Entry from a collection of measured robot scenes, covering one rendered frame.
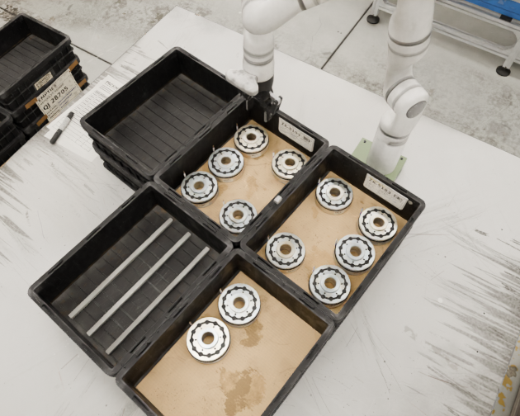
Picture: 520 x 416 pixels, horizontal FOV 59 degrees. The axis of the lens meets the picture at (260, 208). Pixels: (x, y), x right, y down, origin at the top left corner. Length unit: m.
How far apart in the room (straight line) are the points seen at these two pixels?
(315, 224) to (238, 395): 0.48
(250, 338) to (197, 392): 0.17
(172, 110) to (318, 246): 0.64
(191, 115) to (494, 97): 1.92
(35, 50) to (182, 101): 1.03
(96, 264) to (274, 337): 0.50
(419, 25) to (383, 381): 0.85
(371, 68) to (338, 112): 1.23
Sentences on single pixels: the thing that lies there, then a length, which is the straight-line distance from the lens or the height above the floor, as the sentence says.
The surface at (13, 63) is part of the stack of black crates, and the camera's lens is 2.37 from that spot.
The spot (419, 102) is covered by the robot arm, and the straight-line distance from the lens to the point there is 1.25.
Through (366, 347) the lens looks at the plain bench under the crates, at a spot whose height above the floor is 0.70.
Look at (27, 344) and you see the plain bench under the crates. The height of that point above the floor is 0.70.
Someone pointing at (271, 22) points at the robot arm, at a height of 1.32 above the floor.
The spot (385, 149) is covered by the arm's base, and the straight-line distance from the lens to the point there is 1.38.
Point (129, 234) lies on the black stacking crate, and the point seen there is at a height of 0.83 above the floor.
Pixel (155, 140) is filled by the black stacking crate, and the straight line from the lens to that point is 1.43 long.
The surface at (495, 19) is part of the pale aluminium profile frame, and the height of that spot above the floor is 0.30.
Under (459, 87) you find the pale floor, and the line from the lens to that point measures 2.91.
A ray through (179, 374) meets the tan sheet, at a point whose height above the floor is 0.83.
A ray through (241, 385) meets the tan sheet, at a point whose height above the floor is 0.83.
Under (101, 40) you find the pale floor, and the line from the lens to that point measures 3.11.
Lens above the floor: 1.94
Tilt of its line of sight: 61 degrees down
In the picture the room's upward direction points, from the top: straight up
